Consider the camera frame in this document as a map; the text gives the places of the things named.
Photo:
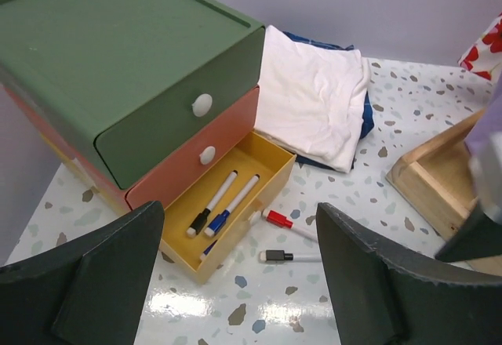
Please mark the red floral white garment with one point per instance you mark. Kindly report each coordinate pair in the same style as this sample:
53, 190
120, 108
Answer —
483, 58

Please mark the red cap whiteboard pen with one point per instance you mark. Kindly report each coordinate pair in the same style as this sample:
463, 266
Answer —
282, 221

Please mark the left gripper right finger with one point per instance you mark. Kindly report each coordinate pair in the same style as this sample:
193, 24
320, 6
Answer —
385, 293

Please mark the black cap whiteboard pen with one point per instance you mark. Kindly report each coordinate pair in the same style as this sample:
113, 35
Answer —
280, 256

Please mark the yellow drawer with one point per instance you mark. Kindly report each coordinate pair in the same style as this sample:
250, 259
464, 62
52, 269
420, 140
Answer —
254, 154

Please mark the blue cap whiteboard pen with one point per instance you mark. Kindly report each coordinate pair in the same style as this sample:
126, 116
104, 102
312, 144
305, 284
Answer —
219, 221

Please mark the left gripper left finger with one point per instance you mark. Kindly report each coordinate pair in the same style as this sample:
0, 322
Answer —
90, 290

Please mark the orange-red drawer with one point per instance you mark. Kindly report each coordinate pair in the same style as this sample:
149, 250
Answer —
172, 176

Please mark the purple t-shirt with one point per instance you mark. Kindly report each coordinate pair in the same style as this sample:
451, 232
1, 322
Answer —
489, 122

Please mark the green drawer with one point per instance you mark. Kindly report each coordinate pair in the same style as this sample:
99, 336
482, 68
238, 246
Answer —
155, 97

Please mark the folded white cloth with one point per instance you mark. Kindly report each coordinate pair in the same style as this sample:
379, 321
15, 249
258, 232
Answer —
312, 99

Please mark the wooden clothes rack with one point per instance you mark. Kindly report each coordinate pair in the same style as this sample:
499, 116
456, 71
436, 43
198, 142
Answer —
435, 178

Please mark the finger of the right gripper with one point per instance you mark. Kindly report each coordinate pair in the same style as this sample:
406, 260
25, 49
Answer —
479, 237

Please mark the green drawer box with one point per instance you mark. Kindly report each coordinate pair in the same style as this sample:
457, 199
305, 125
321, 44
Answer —
54, 52

